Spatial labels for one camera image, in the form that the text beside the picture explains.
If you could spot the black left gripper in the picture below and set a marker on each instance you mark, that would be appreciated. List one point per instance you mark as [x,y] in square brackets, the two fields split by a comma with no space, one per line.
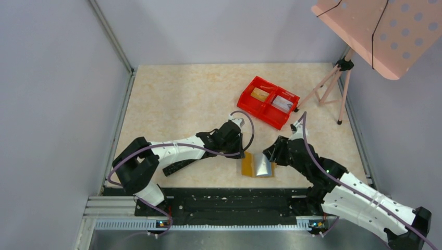
[233,138]

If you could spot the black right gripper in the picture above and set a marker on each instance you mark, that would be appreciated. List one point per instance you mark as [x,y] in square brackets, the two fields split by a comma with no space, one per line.
[279,151]

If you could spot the yellow leather card holder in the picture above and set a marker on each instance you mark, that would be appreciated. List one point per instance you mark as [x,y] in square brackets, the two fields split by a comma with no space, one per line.
[256,166]

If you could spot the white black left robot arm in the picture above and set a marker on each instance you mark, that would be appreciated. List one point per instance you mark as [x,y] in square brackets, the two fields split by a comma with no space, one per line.
[138,162]

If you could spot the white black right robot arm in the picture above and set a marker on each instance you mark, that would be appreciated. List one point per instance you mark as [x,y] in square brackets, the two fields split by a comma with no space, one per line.
[336,191]

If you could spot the white card in bin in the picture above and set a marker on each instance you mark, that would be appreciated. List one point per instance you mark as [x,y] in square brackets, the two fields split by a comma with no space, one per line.
[282,104]

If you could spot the orange card in bin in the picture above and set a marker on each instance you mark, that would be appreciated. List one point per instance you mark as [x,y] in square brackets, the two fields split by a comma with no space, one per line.
[259,94]

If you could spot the red two-compartment plastic bin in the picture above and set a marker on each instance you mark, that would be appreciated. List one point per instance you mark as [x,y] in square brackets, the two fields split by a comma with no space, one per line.
[264,111]

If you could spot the black microphone silver head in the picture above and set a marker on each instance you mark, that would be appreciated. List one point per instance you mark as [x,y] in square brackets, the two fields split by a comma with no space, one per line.
[174,167]

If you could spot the pink perforated music stand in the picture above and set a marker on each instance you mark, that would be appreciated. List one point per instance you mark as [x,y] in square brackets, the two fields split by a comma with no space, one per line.
[389,35]

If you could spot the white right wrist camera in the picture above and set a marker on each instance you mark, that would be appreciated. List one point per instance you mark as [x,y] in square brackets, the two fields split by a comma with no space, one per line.
[298,131]

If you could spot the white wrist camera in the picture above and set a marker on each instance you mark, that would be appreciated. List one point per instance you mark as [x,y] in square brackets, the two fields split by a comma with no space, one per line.
[238,121]
[298,131]

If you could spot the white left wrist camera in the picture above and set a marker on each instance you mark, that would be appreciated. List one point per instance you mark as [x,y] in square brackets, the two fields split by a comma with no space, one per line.
[238,121]

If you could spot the grey slotted cable duct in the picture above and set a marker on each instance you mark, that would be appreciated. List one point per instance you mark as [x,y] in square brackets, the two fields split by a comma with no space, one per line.
[133,224]

